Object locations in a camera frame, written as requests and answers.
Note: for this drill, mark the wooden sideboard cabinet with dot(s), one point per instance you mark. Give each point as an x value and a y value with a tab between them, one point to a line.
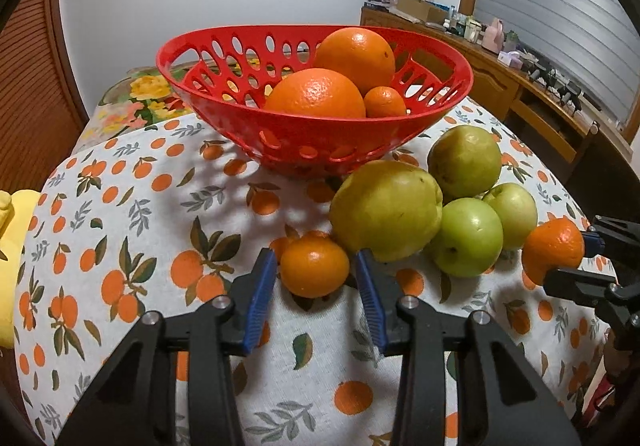
524	106

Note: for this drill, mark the large orange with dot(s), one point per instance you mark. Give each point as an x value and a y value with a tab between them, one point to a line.
316	92
360	54

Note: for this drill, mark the large front orange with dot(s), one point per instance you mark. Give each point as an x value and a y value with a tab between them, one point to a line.
316	92

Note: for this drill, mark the yellow-green pear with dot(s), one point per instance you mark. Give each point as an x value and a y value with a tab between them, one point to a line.
392	208

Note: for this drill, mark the small tangerine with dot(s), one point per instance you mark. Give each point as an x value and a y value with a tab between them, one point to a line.
312	267
384	102

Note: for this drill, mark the large green pear back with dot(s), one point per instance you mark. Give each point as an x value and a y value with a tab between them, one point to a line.
465	161

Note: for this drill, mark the red perforated plastic basket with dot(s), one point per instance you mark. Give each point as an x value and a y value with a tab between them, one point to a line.
225	74

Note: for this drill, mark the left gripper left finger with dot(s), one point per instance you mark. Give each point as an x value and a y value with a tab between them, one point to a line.
132	399

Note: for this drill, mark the pale green apple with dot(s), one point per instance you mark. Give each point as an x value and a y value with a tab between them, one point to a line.
517	211

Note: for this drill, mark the grey window blind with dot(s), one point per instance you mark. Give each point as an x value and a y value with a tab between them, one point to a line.
594	41

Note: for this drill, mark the brown louvered wardrobe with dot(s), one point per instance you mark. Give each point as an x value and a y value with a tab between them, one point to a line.
42	114

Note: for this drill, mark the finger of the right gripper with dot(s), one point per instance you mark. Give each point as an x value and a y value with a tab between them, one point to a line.
581	287
612	238

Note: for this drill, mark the floral bed blanket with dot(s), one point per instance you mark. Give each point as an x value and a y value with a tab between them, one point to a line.
141	99

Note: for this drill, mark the pink bottle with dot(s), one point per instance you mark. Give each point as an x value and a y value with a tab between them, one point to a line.
493	38

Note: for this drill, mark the yellow plush toy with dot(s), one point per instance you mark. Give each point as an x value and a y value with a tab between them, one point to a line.
16	214

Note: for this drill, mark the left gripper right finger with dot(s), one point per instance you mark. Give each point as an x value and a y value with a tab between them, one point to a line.
501	398

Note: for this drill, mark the cardboard box on cabinet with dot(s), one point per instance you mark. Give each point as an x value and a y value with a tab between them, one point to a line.
423	11

